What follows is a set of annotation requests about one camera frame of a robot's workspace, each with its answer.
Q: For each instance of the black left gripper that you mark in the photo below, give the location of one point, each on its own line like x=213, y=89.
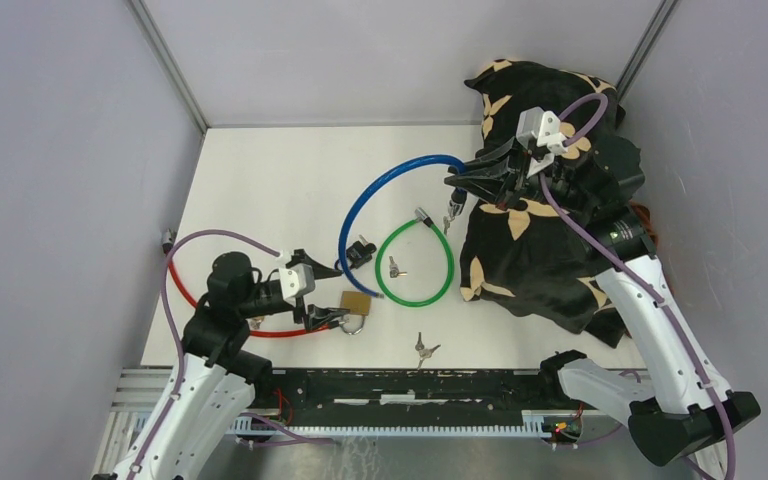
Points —
x=316, y=315

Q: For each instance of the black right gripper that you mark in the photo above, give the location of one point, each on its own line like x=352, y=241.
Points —
x=504, y=188

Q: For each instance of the blue cable lock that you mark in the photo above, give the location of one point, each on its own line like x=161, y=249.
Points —
x=401, y=169

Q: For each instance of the silver keys of blue lock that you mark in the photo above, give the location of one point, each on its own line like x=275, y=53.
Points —
x=453, y=211

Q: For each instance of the black padlock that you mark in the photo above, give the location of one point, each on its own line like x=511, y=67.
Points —
x=360, y=252

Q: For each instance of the silver keys of green lock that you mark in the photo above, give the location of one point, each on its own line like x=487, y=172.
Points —
x=394, y=270

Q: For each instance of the green cable lock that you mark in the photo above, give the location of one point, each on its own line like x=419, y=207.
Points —
x=421, y=217

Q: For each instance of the silver keys of brass padlock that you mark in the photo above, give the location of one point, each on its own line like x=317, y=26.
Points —
x=424, y=353

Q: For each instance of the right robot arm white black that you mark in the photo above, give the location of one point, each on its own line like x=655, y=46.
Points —
x=688, y=406

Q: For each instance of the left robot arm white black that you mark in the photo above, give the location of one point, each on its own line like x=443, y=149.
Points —
x=215, y=379

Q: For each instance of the small brass padlock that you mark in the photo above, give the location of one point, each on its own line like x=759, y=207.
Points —
x=256, y=322

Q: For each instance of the black floral pillow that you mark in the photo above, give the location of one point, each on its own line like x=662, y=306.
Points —
x=521, y=257

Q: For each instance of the brown cloth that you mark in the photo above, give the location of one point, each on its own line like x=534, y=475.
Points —
x=644, y=215

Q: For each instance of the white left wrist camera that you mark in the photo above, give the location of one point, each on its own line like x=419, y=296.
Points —
x=296, y=276

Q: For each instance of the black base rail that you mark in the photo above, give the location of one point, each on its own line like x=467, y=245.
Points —
x=377, y=403

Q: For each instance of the red cable lock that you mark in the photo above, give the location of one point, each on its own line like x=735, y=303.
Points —
x=167, y=243

